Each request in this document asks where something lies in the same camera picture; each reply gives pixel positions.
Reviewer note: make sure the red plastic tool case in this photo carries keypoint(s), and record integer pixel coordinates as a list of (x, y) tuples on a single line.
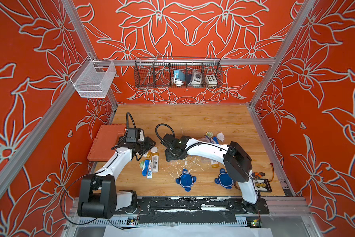
[(107, 137)]

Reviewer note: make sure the clear acrylic wall bin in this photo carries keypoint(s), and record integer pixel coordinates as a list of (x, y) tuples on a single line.
[(91, 83)]

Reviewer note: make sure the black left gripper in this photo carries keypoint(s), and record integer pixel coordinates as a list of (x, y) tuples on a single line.
[(149, 144)]

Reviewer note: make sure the aluminium frame corner post left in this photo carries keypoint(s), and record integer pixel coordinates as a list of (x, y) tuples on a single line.
[(88, 48)]

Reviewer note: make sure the aluminium frame corner post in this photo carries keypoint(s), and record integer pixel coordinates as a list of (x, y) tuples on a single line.
[(88, 48), (293, 31)]

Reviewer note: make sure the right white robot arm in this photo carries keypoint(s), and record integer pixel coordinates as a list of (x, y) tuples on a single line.
[(237, 162)]

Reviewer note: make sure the aluminium frame corner post right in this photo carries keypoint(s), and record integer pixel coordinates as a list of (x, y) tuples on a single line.
[(293, 31)]

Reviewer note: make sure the white round soap packet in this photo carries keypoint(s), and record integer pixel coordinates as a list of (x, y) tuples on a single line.
[(221, 136)]

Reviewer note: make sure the black wire wall basket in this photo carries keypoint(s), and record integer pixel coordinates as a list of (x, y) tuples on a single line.
[(157, 72)]

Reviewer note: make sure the blue toothbrush in wrapper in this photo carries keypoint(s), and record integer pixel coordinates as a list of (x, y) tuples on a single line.
[(213, 140)]

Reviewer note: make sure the blue white item in basket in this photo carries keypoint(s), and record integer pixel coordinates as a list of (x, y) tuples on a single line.
[(178, 78)]

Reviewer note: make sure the blue container lid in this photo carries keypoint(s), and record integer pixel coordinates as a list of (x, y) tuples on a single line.
[(186, 180), (224, 179)]

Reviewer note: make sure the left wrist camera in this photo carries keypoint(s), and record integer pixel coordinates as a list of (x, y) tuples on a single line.
[(135, 135)]

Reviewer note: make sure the white round dial device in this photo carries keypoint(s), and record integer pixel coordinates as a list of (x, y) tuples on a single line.
[(195, 79)]

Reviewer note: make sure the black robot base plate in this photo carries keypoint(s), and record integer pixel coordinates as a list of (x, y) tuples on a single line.
[(233, 205)]

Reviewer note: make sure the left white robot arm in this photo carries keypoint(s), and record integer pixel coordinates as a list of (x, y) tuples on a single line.
[(98, 195)]

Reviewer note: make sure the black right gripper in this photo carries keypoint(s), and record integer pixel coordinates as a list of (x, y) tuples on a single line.
[(167, 157)]

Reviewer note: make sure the white button box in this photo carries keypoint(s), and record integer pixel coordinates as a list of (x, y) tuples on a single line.
[(211, 81)]

